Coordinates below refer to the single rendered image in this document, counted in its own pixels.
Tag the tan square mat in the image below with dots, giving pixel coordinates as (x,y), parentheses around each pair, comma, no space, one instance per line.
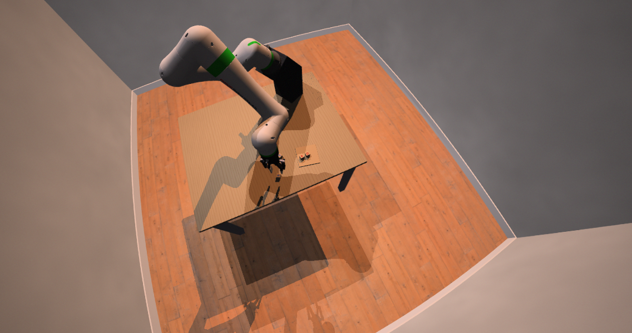
(312,159)

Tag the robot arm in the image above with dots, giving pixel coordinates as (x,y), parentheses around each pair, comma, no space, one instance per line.
(201,56)

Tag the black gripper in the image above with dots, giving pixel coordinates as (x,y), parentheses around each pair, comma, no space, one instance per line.
(281,165)

